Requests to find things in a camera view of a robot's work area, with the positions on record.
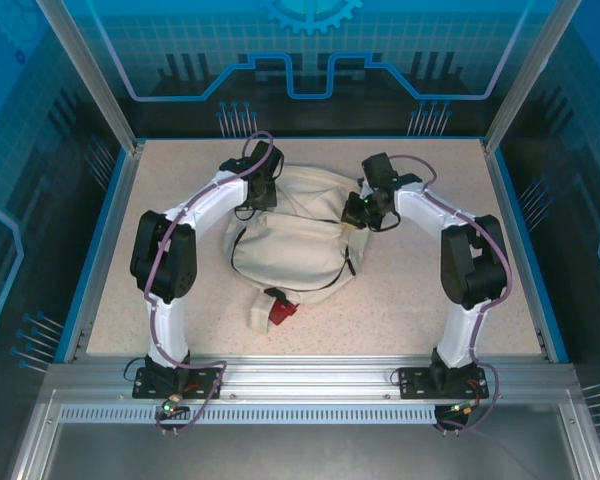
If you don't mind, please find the cream canvas backpack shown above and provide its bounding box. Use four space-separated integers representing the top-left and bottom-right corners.
222 163 376 335

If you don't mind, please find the red wallet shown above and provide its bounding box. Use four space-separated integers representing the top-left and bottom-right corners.
269 298 300 328

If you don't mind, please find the blue printed back panel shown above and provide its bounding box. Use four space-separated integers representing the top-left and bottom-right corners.
62 0 551 139

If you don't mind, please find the blue printed panel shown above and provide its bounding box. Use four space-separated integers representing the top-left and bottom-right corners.
62 0 551 139
0 0 131 480
499 0 600 480

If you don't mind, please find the blue printed right side panel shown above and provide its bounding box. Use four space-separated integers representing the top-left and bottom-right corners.
499 0 600 480

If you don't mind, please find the grey metal front tray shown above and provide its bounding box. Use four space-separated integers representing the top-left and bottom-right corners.
9 389 600 480

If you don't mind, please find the blue printed left side panel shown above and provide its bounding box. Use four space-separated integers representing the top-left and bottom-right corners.
0 0 131 480

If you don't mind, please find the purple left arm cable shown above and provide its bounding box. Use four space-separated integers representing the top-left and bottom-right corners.
142 130 275 439

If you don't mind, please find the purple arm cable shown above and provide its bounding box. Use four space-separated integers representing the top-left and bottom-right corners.
142 130 275 439
389 155 512 436

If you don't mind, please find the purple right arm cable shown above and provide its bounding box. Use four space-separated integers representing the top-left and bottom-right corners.
389 155 512 436

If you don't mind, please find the right table side rail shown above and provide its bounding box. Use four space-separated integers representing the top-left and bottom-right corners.
482 139 570 364

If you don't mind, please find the table side rail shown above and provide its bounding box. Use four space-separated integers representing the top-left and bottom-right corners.
62 142 146 364
482 139 570 364

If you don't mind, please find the left table side rail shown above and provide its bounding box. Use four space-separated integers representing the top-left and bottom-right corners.
62 142 146 364

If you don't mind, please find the aluminium front frame rail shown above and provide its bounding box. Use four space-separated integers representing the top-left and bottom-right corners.
44 353 581 407

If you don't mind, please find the aluminium right frame post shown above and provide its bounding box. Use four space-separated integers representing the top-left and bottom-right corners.
482 0 584 154

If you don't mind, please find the aluminium frame post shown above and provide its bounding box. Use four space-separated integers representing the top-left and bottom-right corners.
34 0 146 156
482 0 584 154

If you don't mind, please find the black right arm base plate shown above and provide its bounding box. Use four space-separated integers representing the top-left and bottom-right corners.
397 366 491 401

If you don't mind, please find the aluminium left frame post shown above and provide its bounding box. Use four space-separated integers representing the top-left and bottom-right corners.
34 0 146 156

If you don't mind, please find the slotted grey cable duct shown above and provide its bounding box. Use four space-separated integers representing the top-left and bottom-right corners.
58 404 439 426

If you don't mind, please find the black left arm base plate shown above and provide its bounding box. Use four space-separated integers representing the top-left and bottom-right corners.
132 367 225 401

